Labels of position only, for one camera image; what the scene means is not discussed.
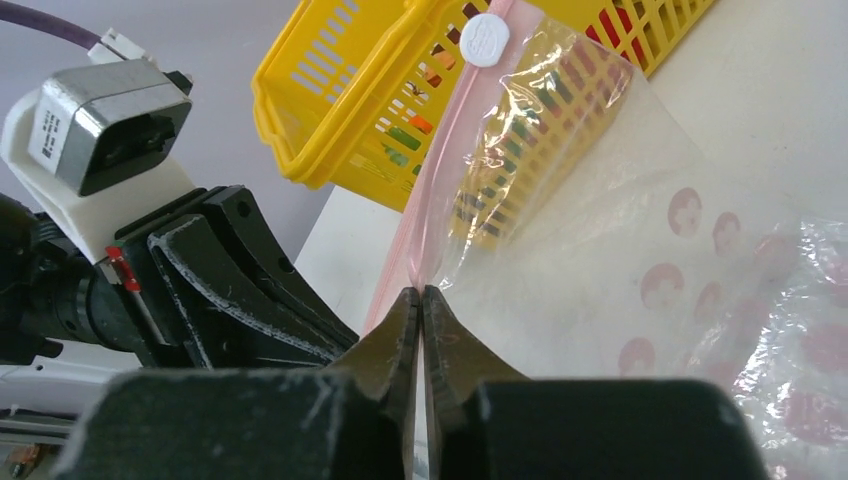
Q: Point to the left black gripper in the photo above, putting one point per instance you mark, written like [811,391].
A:
[133,275]

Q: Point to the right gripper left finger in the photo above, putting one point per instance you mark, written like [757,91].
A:
[353,419]

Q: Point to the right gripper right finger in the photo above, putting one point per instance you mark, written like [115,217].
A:
[486,420]

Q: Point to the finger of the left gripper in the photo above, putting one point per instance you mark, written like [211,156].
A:
[295,308]

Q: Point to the clear pink-dotted zip bag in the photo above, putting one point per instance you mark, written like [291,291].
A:
[574,228]

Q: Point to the yellow plastic basket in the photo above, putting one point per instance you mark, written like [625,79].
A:
[351,91]

